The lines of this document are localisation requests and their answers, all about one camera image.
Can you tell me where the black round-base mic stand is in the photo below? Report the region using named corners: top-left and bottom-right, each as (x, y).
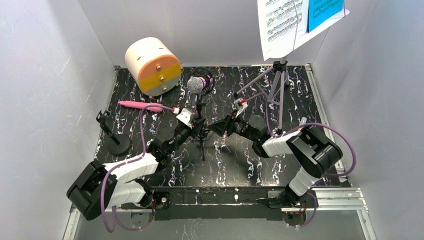
top-left (96, 110), bottom-right (132, 157)

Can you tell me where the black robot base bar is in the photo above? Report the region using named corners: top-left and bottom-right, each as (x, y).
top-left (120, 186), bottom-right (307, 222)

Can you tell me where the black tripod microphone stand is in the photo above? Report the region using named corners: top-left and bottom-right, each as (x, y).
top-left (189, 67), bottom-right (215, 161)

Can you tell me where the white sheet music page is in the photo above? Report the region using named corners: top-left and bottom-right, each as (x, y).
top-left (256, 0), bottom-right (351, 62)

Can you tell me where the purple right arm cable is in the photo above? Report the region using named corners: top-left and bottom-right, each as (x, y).
top-left (243, 92), bottom-right (357, 229)

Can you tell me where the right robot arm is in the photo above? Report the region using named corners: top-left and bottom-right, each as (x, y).
top-left (207, 114), bottom-right (343, 202)

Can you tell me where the round pastel drawer cabinet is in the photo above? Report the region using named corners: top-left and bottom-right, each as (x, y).
top-left (124, 37), bottom-right (182, 97)

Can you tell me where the aluminium rail right edge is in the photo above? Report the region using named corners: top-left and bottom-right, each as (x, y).
top-left (305, 63), bottom-right (377, 240)

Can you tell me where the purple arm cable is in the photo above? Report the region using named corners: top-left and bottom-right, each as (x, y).
top-left (100, 103), bottom-right (180, 233)
top-left (243, 92), bottom-right (357, 229)

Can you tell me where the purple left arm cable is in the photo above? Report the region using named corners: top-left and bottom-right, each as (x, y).
top-left (100, 103), bottom-right (180, 233)

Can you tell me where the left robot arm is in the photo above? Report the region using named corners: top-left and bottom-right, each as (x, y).
top-left (66, 118), bottom-right (205, 221)

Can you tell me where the silver mesh studio microphone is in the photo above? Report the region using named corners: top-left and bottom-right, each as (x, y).
top-left (187, 76), bottom-right (206, 94)

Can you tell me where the lilac music stand tripod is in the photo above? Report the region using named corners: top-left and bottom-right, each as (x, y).
top-left (233, 56), bottom-right (289, 134)

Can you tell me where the pink microphone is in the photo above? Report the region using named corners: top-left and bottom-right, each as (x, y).
top-left (119, 100), bottom-right (163, 112)

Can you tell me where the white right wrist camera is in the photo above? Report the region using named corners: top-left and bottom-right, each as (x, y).
top-left (233, 98), bottom-right (248, 118)

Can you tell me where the blue sheet music page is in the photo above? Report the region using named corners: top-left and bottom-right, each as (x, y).
top-left (307, 0), bottom-right (344, 32)

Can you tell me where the orange grey marker pen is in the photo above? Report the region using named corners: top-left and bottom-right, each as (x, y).
top-left (299, 117), bottom-right (308, 126)

